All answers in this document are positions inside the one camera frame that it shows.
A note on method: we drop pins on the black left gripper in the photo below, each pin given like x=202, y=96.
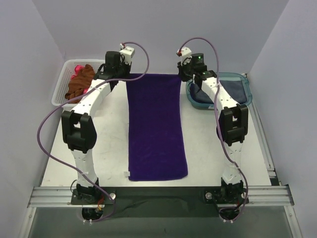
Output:
x=123, y=70

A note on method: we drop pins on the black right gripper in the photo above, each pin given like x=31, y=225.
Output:
x=183, y=72

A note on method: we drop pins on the grey towel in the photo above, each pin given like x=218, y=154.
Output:
x=234, y=88

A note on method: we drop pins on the purple towel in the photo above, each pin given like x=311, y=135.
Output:
x=155, y=140

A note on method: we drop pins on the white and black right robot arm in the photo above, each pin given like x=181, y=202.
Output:
x=231, y=122

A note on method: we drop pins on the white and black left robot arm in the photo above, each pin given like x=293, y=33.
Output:
x=78, y=130

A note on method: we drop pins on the pink red cloth in basket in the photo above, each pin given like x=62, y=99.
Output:
x=76, y=70

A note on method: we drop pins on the brown cloth in basket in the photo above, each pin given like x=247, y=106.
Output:
x=81, y=83

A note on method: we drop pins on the teal plastic bin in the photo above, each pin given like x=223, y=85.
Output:
x=224, y=76

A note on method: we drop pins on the white plastic laundry basket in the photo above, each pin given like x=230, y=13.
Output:
x=66, y=73

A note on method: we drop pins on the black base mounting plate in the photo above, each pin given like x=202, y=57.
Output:
x=162, y=202

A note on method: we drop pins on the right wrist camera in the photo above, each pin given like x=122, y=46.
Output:
x=195, y=59

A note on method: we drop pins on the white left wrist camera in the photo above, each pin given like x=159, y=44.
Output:
x=126, y=53

